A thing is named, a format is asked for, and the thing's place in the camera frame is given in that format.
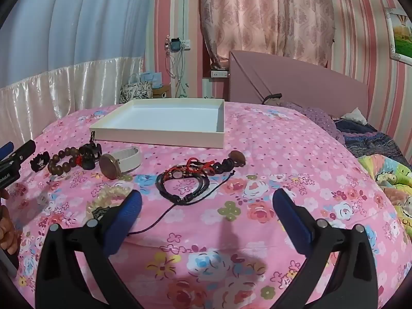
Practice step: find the pastel cartoon blanket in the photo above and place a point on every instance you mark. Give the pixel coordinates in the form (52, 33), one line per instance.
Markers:
(396, 180)

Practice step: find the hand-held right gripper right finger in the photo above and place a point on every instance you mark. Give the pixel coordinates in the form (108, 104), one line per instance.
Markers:
(294, 220)

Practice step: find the purple dotted pillow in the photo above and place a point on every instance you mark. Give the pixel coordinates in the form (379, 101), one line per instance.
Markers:
(315, 119)

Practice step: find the white wall socket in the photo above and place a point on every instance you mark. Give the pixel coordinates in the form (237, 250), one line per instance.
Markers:
(185, 45)

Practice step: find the blue charger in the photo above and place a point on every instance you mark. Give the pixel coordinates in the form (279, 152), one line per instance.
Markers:
(175, 45)

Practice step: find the pink padded headboard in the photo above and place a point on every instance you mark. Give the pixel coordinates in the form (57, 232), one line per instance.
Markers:
(305, 83)

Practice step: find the cardboard box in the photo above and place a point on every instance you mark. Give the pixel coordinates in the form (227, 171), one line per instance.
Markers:
(164, 90)

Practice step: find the white satin curtain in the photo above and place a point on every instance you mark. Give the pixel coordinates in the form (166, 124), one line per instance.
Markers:
(64, 87)

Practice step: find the white shallow tray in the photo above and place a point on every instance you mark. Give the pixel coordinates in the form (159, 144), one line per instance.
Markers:
(161, 116)

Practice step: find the white power strip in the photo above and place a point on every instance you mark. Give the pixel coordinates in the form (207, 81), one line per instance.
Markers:
(220, 74)

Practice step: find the pink patterned curtain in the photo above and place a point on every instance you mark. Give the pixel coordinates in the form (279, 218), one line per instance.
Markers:
(267, 16)

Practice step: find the light blue gift bag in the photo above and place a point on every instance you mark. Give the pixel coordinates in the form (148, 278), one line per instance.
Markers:
(154, 79)

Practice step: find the framed wall picture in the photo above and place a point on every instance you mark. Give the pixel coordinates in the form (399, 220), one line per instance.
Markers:
(402, 35)

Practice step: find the pink floral bedsheet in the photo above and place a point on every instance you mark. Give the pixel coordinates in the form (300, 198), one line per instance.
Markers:
(257, 167)

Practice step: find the white cloth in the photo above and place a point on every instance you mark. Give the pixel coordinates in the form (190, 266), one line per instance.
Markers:
(354, 116)

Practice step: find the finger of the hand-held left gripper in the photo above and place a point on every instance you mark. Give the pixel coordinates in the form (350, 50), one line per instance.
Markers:
(25, 150)
(5, 149)

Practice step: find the light blue curtain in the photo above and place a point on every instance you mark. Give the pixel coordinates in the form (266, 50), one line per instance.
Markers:
(80, 16)

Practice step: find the person's left hand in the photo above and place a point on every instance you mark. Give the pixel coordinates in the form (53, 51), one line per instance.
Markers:
(7, 231)

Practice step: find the dark striped blanket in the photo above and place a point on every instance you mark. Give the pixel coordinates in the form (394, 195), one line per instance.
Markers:
(370, 144)

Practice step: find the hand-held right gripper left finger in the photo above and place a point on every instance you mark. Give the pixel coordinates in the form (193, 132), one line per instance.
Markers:
(128, 214)

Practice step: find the floral tote bag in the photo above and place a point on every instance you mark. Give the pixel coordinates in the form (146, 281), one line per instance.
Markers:
(135, 91)

